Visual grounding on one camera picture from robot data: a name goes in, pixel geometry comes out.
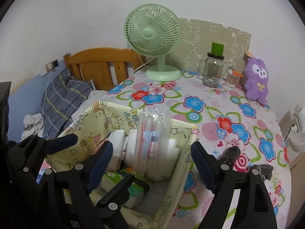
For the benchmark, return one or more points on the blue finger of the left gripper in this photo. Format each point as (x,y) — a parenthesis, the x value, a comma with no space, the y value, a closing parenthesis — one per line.
(61,143)
(114,200)

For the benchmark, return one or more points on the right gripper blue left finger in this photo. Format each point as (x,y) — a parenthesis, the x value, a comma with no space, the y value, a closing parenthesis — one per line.
(96,165)

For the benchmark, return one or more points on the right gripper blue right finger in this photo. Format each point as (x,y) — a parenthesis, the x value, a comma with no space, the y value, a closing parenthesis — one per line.
(211,170)

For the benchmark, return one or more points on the black sock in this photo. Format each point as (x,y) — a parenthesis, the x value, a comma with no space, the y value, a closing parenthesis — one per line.
(230,155)

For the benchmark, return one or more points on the grey sock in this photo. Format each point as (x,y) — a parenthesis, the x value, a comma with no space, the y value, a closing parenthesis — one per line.
(263,170)

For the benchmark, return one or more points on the clear plastic bag package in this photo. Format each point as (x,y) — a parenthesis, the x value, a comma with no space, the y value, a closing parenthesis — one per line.
(152,119)

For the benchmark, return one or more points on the orange green tissue pack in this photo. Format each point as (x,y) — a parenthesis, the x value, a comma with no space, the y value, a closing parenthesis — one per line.
(134,187)

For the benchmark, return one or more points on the white tissue pack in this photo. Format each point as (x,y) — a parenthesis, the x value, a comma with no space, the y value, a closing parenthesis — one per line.
(124,149)

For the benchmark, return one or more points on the beige white socks pack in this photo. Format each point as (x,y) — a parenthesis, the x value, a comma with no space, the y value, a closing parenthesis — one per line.
(171,152)

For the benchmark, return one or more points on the white crumpled cloth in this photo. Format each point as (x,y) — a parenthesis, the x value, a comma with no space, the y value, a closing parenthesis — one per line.
(33,124)

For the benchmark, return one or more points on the yellow cartoon fabric storage box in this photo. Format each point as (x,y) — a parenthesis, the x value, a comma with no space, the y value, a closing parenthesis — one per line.
(96,123)

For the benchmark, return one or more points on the floral tablecloth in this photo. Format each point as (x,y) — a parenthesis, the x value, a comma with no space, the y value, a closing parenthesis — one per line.
(224,117)

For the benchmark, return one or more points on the plaid grey pillow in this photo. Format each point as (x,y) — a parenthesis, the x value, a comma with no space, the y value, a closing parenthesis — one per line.
(63,96)

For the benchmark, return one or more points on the white standing fan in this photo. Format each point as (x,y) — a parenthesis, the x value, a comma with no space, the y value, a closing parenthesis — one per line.
(292,127)

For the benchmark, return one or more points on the small toothpick jar orange lid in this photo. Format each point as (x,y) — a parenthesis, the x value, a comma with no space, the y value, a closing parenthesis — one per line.
(233,77)

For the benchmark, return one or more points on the purple bunny plush toy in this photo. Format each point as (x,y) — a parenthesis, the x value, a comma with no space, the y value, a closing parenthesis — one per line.
(256,84)

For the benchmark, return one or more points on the glass jar with green lid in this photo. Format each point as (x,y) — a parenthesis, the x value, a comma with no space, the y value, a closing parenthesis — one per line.
(211,67)

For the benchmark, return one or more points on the green patterned board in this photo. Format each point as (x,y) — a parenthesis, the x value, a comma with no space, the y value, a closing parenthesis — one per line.
(196,40)

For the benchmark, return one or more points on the green desk fan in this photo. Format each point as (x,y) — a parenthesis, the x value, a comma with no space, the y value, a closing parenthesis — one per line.
(153,30)

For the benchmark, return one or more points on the wall power socket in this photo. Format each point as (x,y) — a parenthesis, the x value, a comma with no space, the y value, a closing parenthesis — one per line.
(52,65)

